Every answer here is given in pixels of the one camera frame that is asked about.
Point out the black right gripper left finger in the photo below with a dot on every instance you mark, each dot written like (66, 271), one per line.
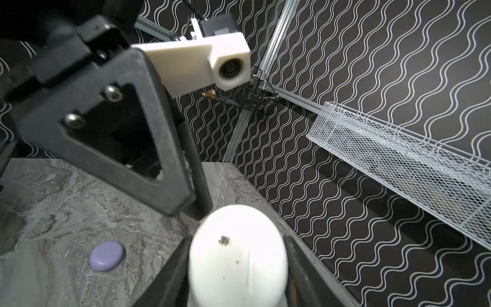
(171, 286)

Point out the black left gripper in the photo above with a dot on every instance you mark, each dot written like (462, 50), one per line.
(57, 50)

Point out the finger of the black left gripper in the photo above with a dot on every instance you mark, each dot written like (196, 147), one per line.
(203, 204)
(157, 173)

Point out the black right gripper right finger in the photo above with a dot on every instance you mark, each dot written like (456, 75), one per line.
(305, 286)

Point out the white round disc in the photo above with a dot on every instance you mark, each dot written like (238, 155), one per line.
(237, 258)

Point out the purple round disc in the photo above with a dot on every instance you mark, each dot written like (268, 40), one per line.
(106, 256)

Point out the small brass object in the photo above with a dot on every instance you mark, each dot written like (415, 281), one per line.
(210, 94)

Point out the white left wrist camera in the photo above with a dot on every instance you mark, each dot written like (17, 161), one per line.
(216, 54)

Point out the black wire basket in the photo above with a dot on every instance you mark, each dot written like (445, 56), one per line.
(257, 95)

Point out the aluminium corner frame post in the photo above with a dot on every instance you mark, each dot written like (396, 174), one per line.
(265, 67)

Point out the white wire mesh basket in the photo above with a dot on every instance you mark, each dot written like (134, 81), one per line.
(449, 184)

